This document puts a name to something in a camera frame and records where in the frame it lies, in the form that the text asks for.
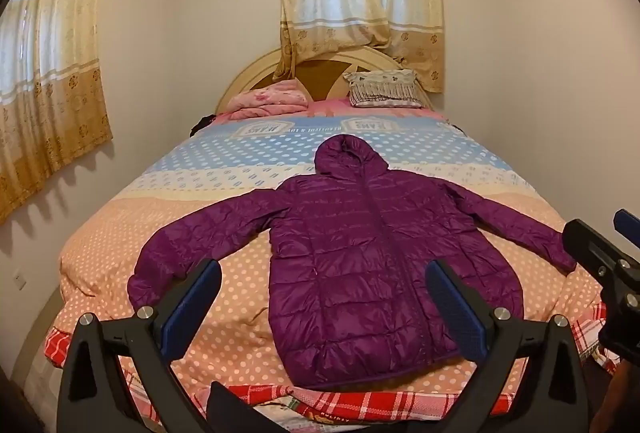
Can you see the bed with polka-dot cover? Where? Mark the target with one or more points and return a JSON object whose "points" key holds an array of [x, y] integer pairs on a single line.
{"points": [[240, 273]]}

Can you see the purple quilted hooded jacket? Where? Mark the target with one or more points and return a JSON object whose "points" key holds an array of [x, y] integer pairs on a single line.
{"points": [[350, 253]]}

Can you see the pink folded blanket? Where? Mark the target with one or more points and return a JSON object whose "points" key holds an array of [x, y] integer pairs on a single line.
{"points": [[267, 103]]}

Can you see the person's right forearm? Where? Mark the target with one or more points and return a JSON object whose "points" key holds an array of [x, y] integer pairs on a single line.
{"points": [[627, 398]]}

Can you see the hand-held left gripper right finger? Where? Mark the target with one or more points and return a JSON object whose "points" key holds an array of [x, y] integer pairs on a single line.
{"points": [[452, 308]]}

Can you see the grey patterned pillow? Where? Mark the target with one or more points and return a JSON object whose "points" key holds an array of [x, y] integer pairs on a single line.
{"points": [[385, 88]]}

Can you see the cream wooden headboard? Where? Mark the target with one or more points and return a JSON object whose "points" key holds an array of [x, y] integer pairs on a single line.
{"points": [[320, 78]]}

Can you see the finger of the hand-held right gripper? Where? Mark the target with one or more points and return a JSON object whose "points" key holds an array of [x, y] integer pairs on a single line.
{"points": [[592, 245], [629, 223]]}

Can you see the white wall outlet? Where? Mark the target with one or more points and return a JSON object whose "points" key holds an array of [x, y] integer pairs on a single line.
{"points": [[19, 280]]}

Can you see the dark cloth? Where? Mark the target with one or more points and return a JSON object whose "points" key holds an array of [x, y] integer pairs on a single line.
{"points": [[202, 124]]}

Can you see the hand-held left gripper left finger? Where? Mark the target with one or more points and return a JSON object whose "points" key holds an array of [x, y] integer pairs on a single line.
{"points": [[196, 305]]}

